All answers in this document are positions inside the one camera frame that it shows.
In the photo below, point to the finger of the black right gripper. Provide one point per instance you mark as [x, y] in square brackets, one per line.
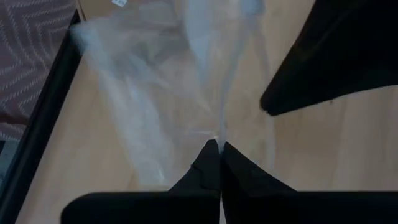
[342, 56]

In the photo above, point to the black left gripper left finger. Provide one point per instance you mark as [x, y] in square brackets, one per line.
[186, 208]

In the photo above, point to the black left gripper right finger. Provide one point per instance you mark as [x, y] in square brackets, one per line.
[280, 208]

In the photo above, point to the clear plastic zip bag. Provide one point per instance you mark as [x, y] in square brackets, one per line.
[140, 77]

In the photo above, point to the small cardboard box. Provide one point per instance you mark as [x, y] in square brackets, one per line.
[99, 7]

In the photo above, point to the pink chevron curtain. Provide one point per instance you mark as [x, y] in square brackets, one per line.
[25, 46]

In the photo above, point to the black aluminium table frame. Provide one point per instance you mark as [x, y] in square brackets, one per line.
[40, 124]

